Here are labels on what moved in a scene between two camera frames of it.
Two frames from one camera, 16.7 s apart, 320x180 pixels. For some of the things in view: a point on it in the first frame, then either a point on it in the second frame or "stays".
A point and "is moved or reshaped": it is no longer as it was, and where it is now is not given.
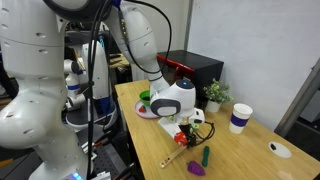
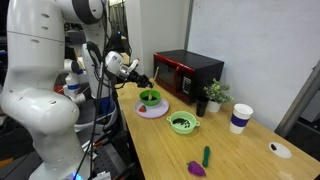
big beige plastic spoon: x=169 y=158 is moved or reshaped
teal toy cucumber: x=206 y=156 stays
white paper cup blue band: x=239 y=117 stays
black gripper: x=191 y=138 → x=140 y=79
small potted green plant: x=218 y=92 stays
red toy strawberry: x=143 y=109 stays
